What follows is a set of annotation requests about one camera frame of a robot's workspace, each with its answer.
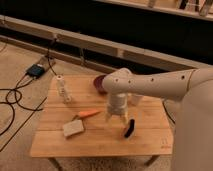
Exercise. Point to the black eraser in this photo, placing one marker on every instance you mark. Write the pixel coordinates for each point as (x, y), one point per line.
(131, 126)

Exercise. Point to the beige sponge block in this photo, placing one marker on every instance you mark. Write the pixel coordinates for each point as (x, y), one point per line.
(73, 127)

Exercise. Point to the wooden baseboard ledge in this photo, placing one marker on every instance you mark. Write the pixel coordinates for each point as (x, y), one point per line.
(119, 50)

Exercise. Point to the wooden table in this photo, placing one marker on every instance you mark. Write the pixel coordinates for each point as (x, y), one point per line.
(152, 134)

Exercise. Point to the orange carrot toy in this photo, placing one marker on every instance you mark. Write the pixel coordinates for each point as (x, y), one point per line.
(84, 114)

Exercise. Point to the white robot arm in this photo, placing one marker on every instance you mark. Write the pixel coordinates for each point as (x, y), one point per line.
(193, 89)

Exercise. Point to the black power adapter box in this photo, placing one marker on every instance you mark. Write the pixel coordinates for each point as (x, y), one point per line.
(35, 71)

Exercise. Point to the dark red bowl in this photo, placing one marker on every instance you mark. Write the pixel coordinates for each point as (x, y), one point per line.
(98, 84)

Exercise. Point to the white cup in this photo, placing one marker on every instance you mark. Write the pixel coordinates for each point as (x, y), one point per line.
(135, 99)

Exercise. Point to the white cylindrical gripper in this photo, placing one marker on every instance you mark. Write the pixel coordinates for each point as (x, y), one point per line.
(117, 105)

